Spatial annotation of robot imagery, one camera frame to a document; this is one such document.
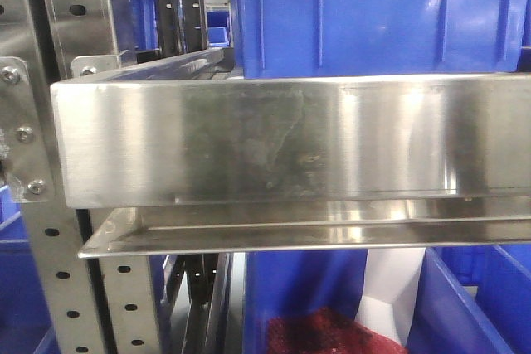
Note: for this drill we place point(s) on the lower steel shelf lip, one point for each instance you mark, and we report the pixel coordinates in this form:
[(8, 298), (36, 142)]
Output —
[(310, 225)]

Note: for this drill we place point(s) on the perforated steel shelf upright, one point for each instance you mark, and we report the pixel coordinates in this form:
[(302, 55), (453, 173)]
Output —
[(96, 306)]

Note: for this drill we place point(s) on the large blue plastic bin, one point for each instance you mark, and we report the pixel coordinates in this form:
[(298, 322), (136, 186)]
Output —
[(306, 38)]

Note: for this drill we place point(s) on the red mesh bag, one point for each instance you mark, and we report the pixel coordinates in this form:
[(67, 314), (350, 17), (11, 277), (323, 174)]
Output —
[(325, 331)]

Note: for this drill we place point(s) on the right lower blue bin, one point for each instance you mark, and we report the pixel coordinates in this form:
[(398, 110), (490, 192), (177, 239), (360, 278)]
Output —
[(473, 299)]

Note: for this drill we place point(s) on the lower blue plastic bin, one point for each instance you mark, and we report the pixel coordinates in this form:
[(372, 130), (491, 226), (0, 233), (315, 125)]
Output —
[(297, 283)]

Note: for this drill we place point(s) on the steel bracket plate with bolts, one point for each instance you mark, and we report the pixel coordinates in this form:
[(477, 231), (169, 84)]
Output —
[(25, 164)]

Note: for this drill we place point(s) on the blue bin at left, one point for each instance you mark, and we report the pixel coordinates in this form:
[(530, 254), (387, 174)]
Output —
[(25, 321)]

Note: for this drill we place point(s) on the stainless steel shelf front beam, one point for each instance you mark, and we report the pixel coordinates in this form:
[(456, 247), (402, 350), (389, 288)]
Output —
[(175, 142)]

